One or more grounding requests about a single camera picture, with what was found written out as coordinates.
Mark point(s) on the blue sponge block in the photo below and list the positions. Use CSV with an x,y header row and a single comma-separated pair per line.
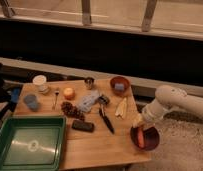
x,y
119,87

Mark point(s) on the green plastic tray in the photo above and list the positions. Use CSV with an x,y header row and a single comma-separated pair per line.
x,y
31,143

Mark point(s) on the blue plastic cup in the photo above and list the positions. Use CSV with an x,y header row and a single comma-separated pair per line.
x,y
31,102

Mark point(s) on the orange round fruit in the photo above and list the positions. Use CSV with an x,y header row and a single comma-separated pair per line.
x,y
69,93

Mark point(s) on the dark brown rectangular block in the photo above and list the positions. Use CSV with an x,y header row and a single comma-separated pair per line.
x,y
83,126

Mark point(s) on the bunch of dark grapes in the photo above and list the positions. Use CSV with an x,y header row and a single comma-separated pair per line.
x,y
72,111

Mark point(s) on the small metal cup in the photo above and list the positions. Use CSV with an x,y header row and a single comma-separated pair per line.
x,y
89,82

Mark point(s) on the white plastic cup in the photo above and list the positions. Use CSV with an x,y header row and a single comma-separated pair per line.
x,y
40,81

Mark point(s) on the dark purple bowl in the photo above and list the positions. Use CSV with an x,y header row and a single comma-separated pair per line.
x,y
151,138

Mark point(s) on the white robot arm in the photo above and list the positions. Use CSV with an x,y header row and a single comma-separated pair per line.
x,y
168,98

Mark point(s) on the red brown bowl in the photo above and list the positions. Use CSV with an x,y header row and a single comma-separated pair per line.
x,y
119,79

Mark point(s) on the wooden table board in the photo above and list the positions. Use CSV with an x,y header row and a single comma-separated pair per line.
x,y
87,150

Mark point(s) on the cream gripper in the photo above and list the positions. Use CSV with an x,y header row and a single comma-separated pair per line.
x,y
138,121

